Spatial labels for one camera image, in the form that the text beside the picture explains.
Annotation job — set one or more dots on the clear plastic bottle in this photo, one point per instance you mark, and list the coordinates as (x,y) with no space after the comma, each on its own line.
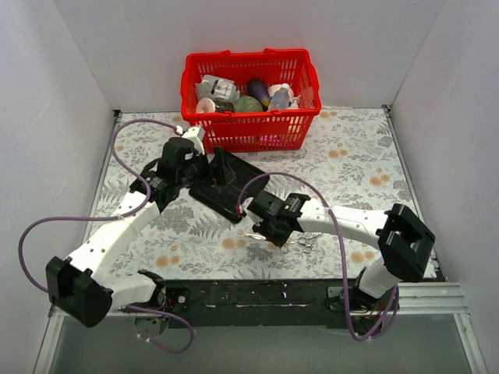
(279,102)

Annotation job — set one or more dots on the silver straight hair scissors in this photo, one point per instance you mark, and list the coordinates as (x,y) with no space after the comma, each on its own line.
(307,242)

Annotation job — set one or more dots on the white bowl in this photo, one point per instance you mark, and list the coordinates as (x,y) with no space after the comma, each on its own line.
(275,88)

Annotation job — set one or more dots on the red plastic shopping basket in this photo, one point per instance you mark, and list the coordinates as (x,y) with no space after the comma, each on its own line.
(260,130)

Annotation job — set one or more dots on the black zip tool case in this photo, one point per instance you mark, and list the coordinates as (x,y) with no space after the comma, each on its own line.
(220,187)

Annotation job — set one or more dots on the white pump bottle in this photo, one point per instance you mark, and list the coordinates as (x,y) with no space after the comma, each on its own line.
(294,103)

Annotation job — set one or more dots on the silver thinning scissors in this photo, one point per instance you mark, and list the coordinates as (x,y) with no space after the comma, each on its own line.
(283,249)

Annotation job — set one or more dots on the aluminium frame rail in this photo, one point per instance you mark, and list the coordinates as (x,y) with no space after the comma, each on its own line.
(428,298)

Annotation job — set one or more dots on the white paper cup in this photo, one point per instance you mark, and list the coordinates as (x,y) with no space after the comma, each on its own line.
(205,105)

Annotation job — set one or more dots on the green round melon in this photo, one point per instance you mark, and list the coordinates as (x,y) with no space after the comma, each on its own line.
(247,104)

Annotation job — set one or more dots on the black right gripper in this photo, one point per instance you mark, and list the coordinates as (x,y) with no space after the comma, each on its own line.
(252,206)

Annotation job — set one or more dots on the crumpled silver foil pouch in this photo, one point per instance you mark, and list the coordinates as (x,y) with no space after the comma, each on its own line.
(217,88)

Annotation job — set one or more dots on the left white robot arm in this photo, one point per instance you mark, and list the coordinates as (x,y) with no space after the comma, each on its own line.
(113,249)

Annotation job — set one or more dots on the purple eggplant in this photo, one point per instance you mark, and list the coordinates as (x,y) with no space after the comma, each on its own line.
(257,89)

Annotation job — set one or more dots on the floral table mat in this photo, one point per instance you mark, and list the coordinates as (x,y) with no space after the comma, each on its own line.
(348,158)

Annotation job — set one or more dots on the black table edge rail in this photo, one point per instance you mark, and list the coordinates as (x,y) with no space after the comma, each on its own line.
(210,302)

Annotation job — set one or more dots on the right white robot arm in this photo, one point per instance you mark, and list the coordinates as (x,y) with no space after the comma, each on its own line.
(403,240)

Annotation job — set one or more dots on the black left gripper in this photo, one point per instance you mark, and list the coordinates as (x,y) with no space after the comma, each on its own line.
(208,171)

